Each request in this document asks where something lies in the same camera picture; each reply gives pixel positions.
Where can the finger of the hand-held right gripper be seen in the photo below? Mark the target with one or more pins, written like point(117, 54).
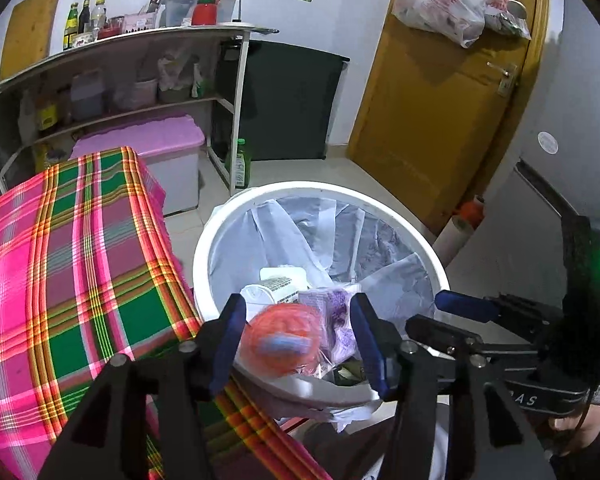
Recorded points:
point(440, 332)
point(460, 305)

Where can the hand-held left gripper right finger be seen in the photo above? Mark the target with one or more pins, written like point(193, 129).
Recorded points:
point(367, 345)

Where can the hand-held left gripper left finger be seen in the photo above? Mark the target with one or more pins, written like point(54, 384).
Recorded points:
point(227, 340)

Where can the purple printed box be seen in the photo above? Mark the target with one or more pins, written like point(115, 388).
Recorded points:
point(332, 315)

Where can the orange jelly cup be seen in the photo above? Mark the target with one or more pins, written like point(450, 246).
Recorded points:
point(280, 340)

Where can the white pouch with green print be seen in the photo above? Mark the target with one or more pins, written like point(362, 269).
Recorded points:
point(285, 282)

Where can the white trash bin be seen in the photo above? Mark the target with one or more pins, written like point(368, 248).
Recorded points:
point(215, 240)

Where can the person's right hand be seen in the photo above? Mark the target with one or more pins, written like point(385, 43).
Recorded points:
point(577, 430)

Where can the white paper roll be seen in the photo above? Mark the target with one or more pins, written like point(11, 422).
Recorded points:
point(455, 240)

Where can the orange item by door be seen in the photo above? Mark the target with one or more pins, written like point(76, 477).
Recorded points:
point(472, 210)

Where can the translucent bin liner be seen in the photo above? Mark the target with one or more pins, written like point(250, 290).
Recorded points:
point(370, 245)

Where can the pink green plaid tablecloth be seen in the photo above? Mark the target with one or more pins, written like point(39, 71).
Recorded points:
point(80, 270)

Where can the green bottle on floor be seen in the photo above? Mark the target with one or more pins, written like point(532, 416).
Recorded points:
point(238, 165)

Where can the wooden door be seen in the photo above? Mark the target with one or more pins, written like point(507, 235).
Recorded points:
point(430, 125)

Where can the pink lidded storage box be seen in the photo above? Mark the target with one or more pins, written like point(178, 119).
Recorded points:
point(145, 140)

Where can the black cabinet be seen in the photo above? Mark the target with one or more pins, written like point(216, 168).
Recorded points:
point(280, 100)

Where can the pale pink bucket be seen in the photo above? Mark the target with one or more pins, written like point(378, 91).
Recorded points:
point(144, 92)

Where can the white crumpled plastic bag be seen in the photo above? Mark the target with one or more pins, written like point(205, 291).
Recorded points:
point(177, 67)

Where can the translucent purple jug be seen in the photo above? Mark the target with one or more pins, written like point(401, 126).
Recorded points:
point(87, 97)

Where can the yellow-labelled shelf bottle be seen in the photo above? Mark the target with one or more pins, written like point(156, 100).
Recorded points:
point(46, 112)

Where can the white shelf bottle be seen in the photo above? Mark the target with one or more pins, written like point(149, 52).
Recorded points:
point(26, 117)

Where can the white red-printed plastic bag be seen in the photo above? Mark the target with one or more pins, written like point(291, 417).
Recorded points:
point(440, 5)

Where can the clear plastic bag of items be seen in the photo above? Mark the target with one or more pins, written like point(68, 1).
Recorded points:
point(505, 7)

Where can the white metal shelf unit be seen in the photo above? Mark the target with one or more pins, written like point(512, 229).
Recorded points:
point(130, 40)

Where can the pink plastic basket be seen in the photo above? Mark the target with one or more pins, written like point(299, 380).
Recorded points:
point(139, 22)

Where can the red bottle with antlers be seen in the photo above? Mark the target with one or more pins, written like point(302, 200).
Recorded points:
point(204, 10)

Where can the clear plastic container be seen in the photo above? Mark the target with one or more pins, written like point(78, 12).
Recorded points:
point(180, 7)

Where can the clear plastic bottle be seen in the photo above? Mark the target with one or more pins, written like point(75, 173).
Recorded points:
point(99, 17)

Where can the green bottle with yellow label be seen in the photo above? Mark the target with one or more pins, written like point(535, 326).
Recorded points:
point(70, 30)

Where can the dark sauce bottle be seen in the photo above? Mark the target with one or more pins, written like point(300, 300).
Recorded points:
point(84, 17)

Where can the wooden cutting board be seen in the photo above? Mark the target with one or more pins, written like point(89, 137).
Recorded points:
point(30, 30)

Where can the round white wall sticker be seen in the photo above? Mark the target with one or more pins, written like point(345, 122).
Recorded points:
point(548, 142)

